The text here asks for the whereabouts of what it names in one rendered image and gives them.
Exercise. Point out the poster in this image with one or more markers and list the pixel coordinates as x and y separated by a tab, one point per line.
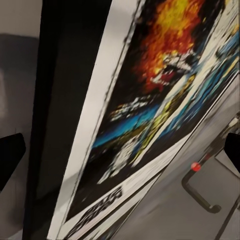
121	86

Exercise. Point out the drop in sink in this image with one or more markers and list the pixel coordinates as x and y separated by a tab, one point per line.
232	127

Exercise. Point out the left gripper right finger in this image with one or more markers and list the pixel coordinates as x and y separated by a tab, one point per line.
232	149

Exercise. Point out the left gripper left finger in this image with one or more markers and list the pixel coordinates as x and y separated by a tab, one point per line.
12	150

